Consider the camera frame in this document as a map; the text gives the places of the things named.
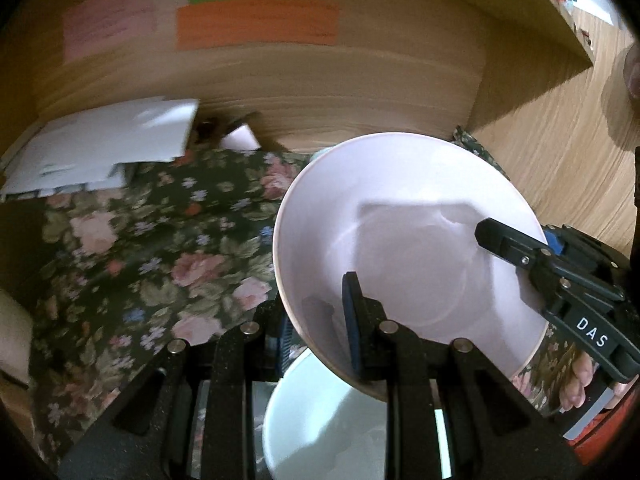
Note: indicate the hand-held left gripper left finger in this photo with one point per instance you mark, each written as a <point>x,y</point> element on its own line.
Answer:
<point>286,345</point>

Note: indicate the stack of white papers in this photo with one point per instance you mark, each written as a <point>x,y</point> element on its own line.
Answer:
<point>100,150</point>

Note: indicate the mint green bowl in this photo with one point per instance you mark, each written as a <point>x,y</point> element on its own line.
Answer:
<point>325,435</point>

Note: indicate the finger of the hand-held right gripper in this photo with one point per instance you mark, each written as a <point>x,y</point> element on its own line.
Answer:
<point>554,242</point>
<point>505,245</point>

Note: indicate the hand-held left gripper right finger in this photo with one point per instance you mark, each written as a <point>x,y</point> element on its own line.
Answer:
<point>350,320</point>

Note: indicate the person's right hand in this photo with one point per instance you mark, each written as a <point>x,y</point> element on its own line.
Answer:
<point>575,385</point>

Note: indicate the small white card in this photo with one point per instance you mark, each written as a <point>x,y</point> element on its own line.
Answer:
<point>240,137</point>

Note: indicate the orange paper note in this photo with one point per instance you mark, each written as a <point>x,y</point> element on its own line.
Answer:
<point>257,25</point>

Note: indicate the pink paper note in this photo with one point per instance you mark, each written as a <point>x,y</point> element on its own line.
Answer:
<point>110,22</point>

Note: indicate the dark floral tablecloth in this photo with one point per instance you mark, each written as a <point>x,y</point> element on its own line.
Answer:
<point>150,260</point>

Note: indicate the pink bowl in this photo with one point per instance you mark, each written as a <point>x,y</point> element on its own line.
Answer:
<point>400,240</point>

